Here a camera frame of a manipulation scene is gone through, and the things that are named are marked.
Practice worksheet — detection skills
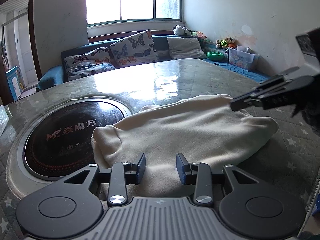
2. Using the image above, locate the green bowl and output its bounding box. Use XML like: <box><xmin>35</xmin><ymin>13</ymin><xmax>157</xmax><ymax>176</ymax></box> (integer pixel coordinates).
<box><xmin>206</xmin><ymin>51</ymin><xmax>225</xmax><ymax>61</ymax></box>

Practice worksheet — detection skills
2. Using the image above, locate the flat butterfly print pillow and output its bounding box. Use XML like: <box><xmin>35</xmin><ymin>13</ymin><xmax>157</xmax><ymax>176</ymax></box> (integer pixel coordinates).
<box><xmin>63</xmin><ymin>47</ymin><xmax>118</xmax><ymax>81</ymax></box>

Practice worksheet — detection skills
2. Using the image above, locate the orange green plush toy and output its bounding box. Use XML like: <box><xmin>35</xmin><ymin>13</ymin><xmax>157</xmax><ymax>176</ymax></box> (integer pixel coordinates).
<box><xmin>191</xmin><ymin>31</ymin><xmax>208</xmax><ymax>41</ymax></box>

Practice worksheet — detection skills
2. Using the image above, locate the grey pillow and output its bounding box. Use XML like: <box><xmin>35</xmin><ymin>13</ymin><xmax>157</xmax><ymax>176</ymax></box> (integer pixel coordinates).
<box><xmin>166</xmin><ymin>37</ymin><xmax>208</xmax><ymax>61</ymax></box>

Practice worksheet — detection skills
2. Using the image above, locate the blue cabinet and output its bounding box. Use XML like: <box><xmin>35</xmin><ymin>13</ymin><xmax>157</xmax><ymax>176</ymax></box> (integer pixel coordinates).
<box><xmin>5</xmin><ymin>66</ymin><xmax>22</xmax><ymax>100</ymax></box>

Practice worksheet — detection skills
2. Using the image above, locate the upright butterfly print pillow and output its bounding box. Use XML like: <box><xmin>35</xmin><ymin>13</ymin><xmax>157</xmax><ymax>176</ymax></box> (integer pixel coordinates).
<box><xmin>110</xmin><ymin>29</ymin><xmax>161</xmax><ymax>69</ymax></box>

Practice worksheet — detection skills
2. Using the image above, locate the clear plastic storage box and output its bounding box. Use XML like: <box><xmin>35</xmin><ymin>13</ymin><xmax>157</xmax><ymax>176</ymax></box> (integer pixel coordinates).
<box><xmin>226</xmin><ymin>45</ymin><xmax>260</xmax><ymax>71</ymax></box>

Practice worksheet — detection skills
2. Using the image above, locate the pile of small plush toys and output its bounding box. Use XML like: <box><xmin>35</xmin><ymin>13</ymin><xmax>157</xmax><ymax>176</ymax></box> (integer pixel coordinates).
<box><xmin>215</xmin><ymin>37</ymin><xmax>237</xmax><ymax>49</ymax></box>

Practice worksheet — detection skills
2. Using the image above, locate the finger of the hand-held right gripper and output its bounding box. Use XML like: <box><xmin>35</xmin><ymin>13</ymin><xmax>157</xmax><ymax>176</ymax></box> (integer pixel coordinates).
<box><xmin>229</xmin><ymin>66</ymin><xmax>315</xmax><ymax>112</ymax></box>

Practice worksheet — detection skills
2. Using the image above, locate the round black heater plate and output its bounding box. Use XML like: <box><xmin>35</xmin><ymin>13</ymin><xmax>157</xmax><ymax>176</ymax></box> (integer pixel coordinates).
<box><xmin>14</xmin><ymin>96</ymin><xmax>136</xmax><ymax>178</ymax></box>

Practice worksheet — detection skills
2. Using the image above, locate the brown door frame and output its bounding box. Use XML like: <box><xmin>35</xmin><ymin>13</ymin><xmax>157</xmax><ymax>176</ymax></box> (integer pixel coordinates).
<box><xmin>0</xmin><ymin>0</ymin><xmax>43</xmax><ymax>105</ymax></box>

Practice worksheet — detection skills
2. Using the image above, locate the blue sofa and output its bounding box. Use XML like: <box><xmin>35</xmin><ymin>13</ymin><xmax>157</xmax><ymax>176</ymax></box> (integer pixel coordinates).
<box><xmin>35</xmin><ymin>33</ymin><xmax>276</xmax><ymax>93</ymax></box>

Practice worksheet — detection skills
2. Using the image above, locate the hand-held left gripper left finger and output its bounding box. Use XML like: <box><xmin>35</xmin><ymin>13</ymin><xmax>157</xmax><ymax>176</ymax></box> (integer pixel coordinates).
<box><xmin>64</xmin><ymin>152</ymin><xmax>147</xmax><ymax>204</ymax></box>

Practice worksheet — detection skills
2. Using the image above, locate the person's right hand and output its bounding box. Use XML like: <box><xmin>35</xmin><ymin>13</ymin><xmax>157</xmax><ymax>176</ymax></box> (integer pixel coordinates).
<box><xmin>291</xmin><ymin>97</ymin><xmax>320</xmax><ymax>133</ymax></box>

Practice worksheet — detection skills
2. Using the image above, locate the panda plush toy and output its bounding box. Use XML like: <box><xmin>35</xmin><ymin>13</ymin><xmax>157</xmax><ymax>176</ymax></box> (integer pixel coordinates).
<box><xmin>173</xmin><ymin>25</ymin><xmax>192</xmax><ymax>37</ymax></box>

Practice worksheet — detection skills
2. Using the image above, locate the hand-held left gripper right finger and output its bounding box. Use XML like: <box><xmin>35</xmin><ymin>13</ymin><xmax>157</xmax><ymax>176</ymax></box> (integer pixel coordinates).
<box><xmin>176</xmin><ymin>153</ymin><xmax>259</xmax><ymax>204</ymax></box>

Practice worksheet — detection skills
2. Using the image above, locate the cream sweater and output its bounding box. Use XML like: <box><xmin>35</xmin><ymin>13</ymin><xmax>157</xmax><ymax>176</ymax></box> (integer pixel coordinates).
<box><xmin>90</xmin><ymin>93</ymin><xmax>279</xmax><ymax>201</ymax></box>

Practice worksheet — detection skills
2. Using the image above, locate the translucent container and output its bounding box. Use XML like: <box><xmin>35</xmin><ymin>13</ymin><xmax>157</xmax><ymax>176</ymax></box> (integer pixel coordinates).
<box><xmin>0</xmin><ymin>103</ymin><xmax>12</xmax><ymax>137</ymax></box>

